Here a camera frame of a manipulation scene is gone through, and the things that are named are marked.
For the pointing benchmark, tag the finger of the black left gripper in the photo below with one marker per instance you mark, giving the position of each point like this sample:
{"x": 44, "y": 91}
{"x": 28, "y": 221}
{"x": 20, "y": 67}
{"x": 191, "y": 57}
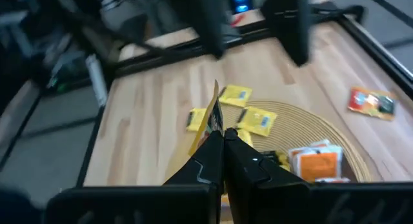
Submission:
{"x": 290, "y": 24}
{"x": 211, "y": 24}

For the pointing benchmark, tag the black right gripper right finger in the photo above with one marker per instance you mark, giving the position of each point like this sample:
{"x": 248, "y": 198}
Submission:
{"x": 255, "y": 191}

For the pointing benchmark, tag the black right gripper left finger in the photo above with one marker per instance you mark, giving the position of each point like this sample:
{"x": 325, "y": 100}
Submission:
{"x": 193, "y": 191}

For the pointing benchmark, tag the green lemon tea packet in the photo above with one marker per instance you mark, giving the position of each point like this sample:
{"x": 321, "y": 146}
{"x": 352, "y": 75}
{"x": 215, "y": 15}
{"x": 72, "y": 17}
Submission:
{"x": 279, "y": 157}

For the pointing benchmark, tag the round woven placemat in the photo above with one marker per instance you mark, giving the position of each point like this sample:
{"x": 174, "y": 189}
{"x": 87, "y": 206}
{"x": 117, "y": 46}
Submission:
{"x": 322, "y": 127}

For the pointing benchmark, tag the silver aluminium bar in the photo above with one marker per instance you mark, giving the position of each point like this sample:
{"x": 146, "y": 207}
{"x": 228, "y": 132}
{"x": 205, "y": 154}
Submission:
{"x": 96, "y": 78}

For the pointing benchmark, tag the black metal table frame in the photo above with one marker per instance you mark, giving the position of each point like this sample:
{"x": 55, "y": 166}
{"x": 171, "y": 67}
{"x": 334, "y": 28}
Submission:
{"x": 161, "y": 54}

